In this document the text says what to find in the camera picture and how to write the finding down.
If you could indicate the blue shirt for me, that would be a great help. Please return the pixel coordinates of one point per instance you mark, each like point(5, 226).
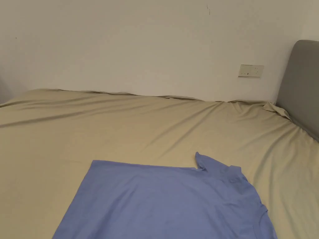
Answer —
point(159, 201)

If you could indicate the bed with beige sheet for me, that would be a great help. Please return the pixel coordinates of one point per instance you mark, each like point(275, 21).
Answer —
point(99, 132)

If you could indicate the white wall socket plate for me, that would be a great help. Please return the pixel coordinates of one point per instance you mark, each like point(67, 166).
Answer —
point(251, 71)

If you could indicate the grey padded headboard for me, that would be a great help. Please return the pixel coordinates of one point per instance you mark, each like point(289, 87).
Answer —
point(301, 89)

